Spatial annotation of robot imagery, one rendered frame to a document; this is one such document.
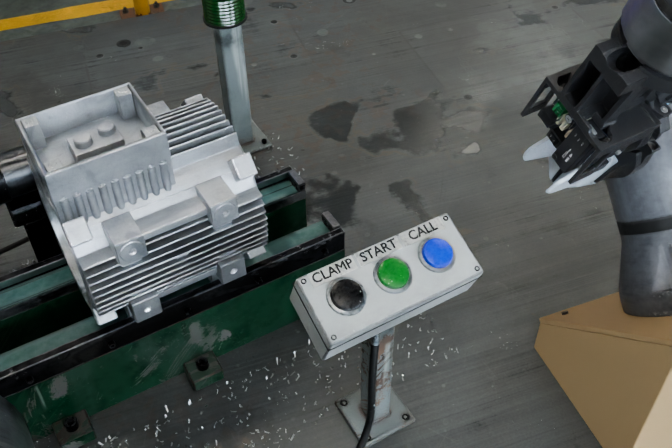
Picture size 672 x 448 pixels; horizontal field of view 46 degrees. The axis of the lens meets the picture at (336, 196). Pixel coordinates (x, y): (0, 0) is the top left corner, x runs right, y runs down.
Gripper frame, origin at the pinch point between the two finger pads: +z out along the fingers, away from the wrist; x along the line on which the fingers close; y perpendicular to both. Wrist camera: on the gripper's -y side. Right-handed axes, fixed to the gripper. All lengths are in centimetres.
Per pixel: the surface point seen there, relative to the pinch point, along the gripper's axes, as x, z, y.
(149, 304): -11.4, 22.3, 36.2
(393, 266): -0.4, 7.3, 16.6
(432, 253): 0.0, 7.3, 12.4
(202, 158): -21.2, 14.2, 26.1
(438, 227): -2.3, 8.0, 10.1
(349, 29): -61, 61, -24
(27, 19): -202, 203, 13
